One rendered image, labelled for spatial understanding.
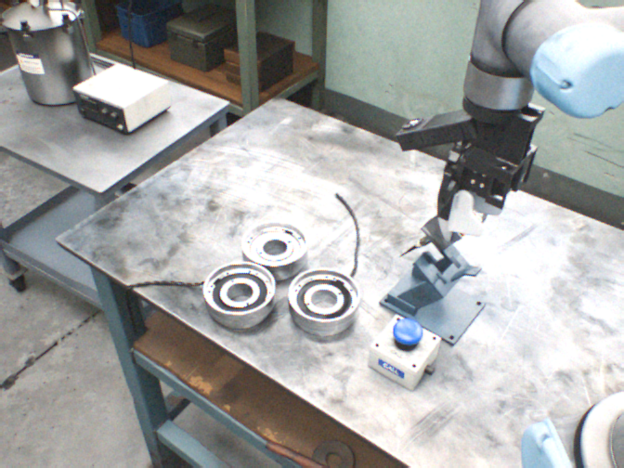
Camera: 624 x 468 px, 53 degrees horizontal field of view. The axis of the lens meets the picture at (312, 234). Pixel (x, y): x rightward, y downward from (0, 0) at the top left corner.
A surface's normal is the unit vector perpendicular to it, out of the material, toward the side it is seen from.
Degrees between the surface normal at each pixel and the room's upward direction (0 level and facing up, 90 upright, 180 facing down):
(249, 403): 0
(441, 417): 0
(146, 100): 90
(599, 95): 90
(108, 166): 0
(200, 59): 90
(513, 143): 90
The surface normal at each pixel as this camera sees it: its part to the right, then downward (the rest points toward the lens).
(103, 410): 0.01, -0.74
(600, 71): 0.22, 0.65
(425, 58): -0.58, 0.54
